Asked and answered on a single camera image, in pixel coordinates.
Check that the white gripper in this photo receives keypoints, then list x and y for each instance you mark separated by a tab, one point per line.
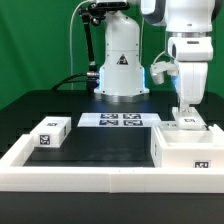
191	56

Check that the small white box part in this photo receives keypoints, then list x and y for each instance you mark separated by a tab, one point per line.
51	131

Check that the white marker tag sheet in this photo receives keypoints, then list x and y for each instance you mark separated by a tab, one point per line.
118	120

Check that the white cabinet body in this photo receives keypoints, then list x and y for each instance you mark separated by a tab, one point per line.
187	148

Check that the white U-shaped fence frame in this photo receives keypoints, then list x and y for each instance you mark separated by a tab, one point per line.
15	175

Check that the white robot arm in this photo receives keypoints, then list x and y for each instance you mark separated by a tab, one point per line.
187	23

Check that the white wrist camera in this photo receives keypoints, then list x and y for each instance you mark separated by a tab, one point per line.
158	69

